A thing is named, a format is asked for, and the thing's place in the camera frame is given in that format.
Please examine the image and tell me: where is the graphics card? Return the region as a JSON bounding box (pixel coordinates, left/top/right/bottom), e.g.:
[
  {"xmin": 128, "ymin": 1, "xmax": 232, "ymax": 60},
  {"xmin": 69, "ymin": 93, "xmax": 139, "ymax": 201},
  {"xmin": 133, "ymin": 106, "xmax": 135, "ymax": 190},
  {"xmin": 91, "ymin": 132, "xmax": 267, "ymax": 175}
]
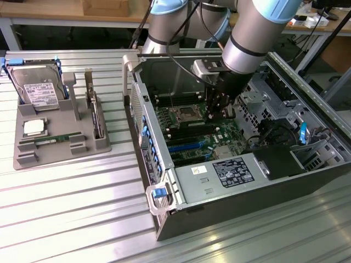
[{"xmin": 84, "ymin": 70, "xmax": 106, "ymax": 139}]

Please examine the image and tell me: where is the black slanted pole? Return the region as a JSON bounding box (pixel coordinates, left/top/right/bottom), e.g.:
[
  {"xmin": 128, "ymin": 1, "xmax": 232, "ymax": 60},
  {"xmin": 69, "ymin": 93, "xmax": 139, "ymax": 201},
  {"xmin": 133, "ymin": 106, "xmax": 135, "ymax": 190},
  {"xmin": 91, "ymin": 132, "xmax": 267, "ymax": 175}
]
[{"xmin": 325, "ymin": 10, "xmax": 351, "ymax": 71}]

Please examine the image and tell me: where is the silver hard disk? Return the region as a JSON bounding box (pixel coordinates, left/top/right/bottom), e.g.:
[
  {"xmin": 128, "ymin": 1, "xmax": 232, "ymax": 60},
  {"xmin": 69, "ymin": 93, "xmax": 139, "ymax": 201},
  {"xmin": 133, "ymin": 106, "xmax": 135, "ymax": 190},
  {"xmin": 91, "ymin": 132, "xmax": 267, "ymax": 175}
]
[{"xmin": 10, "ymin": 64, "xmax": 61, "ymax": 112}]

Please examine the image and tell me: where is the open black PC case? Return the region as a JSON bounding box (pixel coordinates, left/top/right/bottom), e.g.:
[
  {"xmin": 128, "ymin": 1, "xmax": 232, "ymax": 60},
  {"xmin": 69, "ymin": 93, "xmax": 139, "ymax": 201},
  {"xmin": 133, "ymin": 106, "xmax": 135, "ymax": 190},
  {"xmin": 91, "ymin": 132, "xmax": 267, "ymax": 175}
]
[{"xmin": 122, "ymin": 48, "xmax": 351, "ymax": 242}]

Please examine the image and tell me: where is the wooden desk with grey frame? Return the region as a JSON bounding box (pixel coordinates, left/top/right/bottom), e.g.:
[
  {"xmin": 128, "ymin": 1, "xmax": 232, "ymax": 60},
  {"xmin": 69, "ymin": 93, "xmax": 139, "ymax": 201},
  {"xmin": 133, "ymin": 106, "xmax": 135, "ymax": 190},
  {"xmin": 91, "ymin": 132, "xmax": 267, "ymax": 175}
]
[{"xmin": 0, "ymin": 0, "xmax": 151, "ymax": 50}]

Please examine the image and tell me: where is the grey parts rack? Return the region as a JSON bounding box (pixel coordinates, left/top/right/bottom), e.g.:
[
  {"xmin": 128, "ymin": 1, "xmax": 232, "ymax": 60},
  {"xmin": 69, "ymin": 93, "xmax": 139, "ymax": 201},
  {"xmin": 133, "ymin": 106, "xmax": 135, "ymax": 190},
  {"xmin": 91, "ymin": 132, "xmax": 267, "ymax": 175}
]
[{"xmin": 13, "ymin": 68, "xmax": 112, "ymax": 170}]

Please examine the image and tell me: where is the black RAM slot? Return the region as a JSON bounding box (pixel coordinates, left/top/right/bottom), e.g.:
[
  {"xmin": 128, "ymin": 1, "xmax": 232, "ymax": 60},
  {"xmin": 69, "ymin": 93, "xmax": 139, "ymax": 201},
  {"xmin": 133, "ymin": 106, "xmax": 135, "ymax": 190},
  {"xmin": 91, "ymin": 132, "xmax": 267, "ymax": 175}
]
[
  {"xmin": 156, "ymin": 96, "xmax": 205, "ymax": 108},
  {"xmin": 155, "ymin": 92, "xmax": 203, "ymax": 101},
  {"xmin": 164, "ymin": 122, "xmax": 218, "ymax": 134},
  {"xmin": 166, "ymin": 126, "xmax": 219, "ymax": 139}
]

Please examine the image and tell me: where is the black expansion slot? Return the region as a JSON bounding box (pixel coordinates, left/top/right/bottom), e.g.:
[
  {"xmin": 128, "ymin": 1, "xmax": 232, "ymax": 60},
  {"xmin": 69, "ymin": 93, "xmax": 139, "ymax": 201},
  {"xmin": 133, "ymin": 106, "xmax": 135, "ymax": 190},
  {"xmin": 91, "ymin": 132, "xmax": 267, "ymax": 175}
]
[{"xmin": 171, "ymin": 153, "xmax": 210, "ymax": 166}]

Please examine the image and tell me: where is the blue expansion slot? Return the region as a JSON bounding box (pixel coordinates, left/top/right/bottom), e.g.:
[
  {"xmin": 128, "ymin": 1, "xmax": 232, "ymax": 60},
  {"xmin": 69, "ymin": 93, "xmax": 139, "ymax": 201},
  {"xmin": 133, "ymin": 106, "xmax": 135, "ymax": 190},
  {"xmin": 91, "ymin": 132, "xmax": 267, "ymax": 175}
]
[{"xmin": 168, "ymin": 142, "xmax": 211, "ymax": 153}]

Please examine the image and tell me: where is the blue disk bay latch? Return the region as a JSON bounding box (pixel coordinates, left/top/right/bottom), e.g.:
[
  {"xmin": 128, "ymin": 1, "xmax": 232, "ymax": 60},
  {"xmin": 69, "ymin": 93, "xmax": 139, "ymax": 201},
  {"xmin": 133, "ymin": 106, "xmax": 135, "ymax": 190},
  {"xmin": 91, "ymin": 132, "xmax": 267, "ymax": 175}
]
[{"xmin": 299, "ymin": 122, "xmax": 308, "ymax": 146}]

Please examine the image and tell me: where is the silver disk bay cage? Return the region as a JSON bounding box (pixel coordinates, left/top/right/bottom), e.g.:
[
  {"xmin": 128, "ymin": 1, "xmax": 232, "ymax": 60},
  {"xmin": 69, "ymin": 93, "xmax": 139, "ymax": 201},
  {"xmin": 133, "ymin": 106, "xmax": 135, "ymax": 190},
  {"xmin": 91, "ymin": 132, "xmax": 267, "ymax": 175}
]
[{"xmin": 234, "ymin": 61, "xmax": 293, "ymax": 129}]

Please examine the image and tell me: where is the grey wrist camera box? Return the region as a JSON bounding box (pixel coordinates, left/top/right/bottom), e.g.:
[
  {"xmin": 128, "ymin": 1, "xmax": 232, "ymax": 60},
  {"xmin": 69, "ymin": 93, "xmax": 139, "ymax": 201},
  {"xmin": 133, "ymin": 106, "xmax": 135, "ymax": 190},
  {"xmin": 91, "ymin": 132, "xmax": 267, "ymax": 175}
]
[{"xmin": 191, "ymin": 59, "xmax": 225, "ymax": 83}]

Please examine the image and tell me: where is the cluttered wooden desk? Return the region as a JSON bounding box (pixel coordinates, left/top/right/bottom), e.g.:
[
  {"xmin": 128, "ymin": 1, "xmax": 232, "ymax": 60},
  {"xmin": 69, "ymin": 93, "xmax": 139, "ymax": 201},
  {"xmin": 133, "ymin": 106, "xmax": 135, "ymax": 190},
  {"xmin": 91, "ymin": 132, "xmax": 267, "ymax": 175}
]
[{"xmin": 281, "ymin": 0, "xmax": 351, "ymax": 72}]

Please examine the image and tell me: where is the CPU socket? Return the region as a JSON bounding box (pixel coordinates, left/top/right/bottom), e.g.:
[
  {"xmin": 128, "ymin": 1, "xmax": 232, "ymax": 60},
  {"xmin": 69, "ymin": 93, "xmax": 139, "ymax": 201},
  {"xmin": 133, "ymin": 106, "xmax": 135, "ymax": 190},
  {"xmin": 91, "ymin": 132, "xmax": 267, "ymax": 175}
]
[{"xmin": 175, "ymin": 105, "xmax": 206, "ymax": 123}]

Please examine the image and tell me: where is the green motherboard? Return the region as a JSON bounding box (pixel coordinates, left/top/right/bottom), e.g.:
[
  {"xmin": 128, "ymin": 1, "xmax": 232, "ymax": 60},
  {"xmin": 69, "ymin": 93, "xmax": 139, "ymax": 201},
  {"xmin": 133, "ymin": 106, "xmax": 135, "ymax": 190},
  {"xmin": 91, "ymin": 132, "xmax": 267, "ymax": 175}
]
[{"xmin": 153, "ymin": 93, "xmax": 247, "ymax": 168}]

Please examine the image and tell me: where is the grey case handle blue latch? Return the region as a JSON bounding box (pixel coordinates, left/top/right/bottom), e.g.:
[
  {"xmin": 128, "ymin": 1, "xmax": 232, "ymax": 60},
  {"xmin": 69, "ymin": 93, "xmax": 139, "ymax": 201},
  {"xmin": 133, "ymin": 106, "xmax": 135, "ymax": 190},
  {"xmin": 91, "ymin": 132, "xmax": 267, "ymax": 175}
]
[{"xmin": 146, "ymin": 185, "xmax": 176, "ymax": 215}]

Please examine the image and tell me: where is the black arm cable with connector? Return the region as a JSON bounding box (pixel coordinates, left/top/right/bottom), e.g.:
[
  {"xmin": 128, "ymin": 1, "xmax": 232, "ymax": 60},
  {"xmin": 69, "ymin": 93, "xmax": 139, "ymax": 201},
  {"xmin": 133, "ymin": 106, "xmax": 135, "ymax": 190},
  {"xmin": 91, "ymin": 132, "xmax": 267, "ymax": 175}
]
[{"xmin": 128, "ymin": 4, "xmax": 155, "ymax": 49}]

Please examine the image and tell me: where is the silver power supply unit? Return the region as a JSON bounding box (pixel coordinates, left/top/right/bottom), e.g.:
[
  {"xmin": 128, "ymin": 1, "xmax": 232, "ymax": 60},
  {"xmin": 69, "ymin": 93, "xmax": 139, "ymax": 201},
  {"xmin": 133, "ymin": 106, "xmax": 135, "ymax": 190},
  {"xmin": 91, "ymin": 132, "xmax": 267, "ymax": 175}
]
[{"xmin": 174, "ymin": 153, "xmax": 271, "ymax": 206}]

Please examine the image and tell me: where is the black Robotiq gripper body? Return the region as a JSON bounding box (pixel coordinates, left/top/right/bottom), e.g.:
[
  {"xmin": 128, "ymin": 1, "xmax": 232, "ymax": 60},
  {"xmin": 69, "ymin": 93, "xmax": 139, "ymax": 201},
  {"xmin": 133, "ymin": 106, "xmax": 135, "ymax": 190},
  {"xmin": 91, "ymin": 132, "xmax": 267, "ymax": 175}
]
[{"xmin": 215, "ymin": 69, "xmax": 252, "ymax": 99}]

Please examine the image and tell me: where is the blue disk caddy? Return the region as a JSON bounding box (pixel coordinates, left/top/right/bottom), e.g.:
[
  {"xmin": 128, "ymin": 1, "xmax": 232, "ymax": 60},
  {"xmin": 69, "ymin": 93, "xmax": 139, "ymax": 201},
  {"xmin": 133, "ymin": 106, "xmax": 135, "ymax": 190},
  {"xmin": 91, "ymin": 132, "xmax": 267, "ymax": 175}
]
[{"xmin": 0, "ymin": 56, "xmax": 69, "ymax": 102}]

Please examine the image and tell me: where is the silver CPU chip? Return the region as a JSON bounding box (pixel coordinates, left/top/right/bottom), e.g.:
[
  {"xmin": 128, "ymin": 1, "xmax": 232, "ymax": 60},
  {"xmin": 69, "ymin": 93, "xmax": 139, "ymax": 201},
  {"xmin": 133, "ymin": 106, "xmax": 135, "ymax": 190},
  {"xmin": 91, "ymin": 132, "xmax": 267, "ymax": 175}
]
[{"xmin": 23, "ymin": 119, "xmax": 48, "ymax": 137}]

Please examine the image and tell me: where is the black fan shroud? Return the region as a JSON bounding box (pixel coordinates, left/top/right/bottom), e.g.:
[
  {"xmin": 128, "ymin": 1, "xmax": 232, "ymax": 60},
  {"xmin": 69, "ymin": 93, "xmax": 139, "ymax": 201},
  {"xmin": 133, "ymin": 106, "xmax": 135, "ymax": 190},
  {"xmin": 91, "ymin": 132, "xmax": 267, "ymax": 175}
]
[{"xmin": 257, "ymin": 119, "xmax": 292, "ymax": 148}]

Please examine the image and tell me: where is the black camera cable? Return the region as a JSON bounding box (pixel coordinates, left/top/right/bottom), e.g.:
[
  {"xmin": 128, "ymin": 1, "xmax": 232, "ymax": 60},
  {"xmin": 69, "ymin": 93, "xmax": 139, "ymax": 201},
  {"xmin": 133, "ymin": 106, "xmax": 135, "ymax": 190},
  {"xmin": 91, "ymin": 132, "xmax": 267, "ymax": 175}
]
[{"xmin": 164, "ymin": 0, "xmax": 209, "ymax": 86}]

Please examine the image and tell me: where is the thin socket locking lever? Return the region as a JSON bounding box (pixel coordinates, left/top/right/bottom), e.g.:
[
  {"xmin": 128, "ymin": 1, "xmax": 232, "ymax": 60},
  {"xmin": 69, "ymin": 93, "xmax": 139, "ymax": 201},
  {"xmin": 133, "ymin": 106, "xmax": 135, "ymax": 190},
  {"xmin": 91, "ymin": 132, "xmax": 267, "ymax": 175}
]
[{"xmin": 169, "ymin": 92, "xmax": 182, "ymax": 127}]

